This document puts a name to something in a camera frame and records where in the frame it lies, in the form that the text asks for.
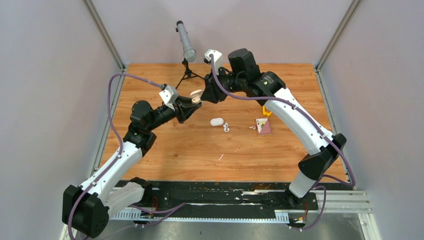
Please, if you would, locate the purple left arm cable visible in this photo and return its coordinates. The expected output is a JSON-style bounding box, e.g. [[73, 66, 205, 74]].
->
[[67, 73, 186, 240]]

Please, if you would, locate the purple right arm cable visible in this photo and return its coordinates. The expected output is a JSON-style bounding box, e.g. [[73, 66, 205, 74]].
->
[[209, 61, 357, 231]]

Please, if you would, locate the yellow triangular plastic frame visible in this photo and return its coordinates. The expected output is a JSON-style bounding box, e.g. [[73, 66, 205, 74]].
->
[[262, 106, 272, 118]]

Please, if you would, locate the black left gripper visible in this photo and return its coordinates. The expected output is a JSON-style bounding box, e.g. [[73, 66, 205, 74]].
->
[[147, 95, 202, 132]]

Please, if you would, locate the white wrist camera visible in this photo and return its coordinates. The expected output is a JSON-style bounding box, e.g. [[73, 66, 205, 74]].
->
[[159, 85, 179, 111], [204, 49, 224, 75]]

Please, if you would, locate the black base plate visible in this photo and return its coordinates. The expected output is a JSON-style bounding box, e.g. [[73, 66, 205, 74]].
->
[[136, 181, 319, 219]]

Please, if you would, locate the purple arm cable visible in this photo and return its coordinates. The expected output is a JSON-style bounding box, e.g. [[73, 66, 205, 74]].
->
[[67, 73, 186, 240], [209, 61, 357, 231]]

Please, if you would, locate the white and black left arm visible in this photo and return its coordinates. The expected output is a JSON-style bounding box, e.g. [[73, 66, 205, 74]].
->
[[62, 96, 202, 238]]

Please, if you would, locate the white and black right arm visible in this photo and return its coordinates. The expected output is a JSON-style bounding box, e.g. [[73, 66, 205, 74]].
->
[[200, 48, 347, 209]]

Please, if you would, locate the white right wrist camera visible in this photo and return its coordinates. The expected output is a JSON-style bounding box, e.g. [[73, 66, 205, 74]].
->
[[204, 49, 224, 75]]

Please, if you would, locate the white cable duct strip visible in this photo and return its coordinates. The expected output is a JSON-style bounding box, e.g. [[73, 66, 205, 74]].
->
[[112, 208, 291, 224]]

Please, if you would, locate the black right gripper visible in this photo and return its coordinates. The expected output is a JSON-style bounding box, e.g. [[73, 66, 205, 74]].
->
[[200, 66, 246, 104]]

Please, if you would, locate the white gold-trimmed earbud case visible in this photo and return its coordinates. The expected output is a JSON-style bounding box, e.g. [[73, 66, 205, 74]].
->
[[190, 89, 204, 104]]

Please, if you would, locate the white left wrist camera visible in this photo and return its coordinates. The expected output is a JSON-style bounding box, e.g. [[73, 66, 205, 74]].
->
[[159, 85, 179, 111]]

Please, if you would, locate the black microphone tripod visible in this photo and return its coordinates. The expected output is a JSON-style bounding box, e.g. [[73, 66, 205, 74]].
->
[[175, 58, 205, 89]]

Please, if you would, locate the white oval earbud case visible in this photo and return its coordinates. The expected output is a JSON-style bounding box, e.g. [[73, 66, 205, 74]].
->
[[209, 117, 225, 127]]

